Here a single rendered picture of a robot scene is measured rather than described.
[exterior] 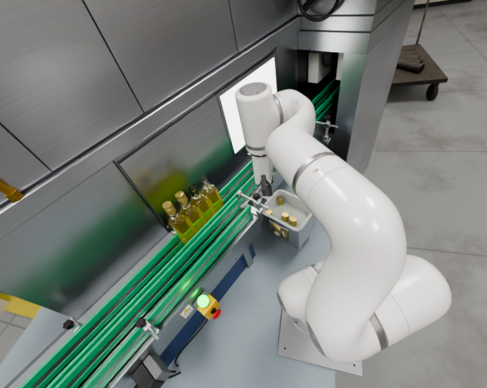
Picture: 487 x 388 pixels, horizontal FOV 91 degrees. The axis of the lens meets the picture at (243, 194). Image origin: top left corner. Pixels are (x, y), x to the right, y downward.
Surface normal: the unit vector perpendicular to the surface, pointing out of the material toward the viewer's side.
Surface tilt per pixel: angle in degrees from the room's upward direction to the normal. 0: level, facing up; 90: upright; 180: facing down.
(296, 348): 4
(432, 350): 0
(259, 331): 0
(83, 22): 90
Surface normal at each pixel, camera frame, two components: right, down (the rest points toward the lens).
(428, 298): 0.05, -0.22
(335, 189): -0.54, -0.49
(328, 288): -0.91, -0.23
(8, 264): 0.76, 0.39
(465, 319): -0.18, -0.65
